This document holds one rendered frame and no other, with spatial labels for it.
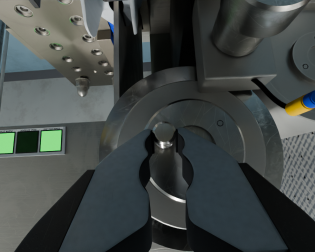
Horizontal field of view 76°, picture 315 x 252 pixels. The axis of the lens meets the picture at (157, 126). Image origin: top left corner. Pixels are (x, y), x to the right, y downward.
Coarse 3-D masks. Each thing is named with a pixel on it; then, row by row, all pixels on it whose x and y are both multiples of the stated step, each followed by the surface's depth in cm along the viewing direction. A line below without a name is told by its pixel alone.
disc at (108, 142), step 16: (144, 80) 18; (160, 80) 18; (176, 80) 17; (192, 80) 17; (128, 96) 17; (240, 96) 17; (256, 96) 17; (112, 112) 17; (128, 112) 17; (256, 112) 17; (112, 128) 17; (272, 128) 16; (112, 144) 17; (272, 144) 16; (272, 160) 16; (272, 176) 16; (160, 224) 15; (160, 240) 15; (176, 240) 15
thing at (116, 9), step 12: (120, 12) 21; (120, 24) 21; (120, 36) 20; (132, 36) 30; (120, 48) 20; (132, 48) 29; (120, 60) 20; (132, 60) 28; (120, 72) 19; (132, 72) 28; (120, 84) 19; (132, 84) 27; (120, 96) 19
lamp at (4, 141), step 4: (0, 136) 51; (4, 136) 51; (8, 136) 51; (12, 136) 51; (0, 140) 50; (4, 140) 50; (8, 140) 50; (12, 140) 50; (0, 144) 50; (4, 144) 50; (8, 144) 50; (12, 144) 50; (0, 148) 50; (4, 148) 50; (8, 148) 50; (12, 148) 50; (0, 152) 50; (4, 152) 50; (8, 152) 50
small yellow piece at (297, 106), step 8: (256, 80) 14; (264, 88) 14; (272, 96) 13; (304, 96) 11; (312, 96) 10; (280, 104) 13; (288, 104) 12; (296, 104) 11; (304, 104) 11; (312, 104) 10; (288, 112) 12; (296, 112) 12
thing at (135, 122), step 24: (144, 96) 17; (168, 96) 16; (192, 96) 16; (216, 96) 16; (144, 120) 16; (240, 120) 16; (120, 144) 16; (264, 144) 15; (264, 168) 15; (168, 216) 15
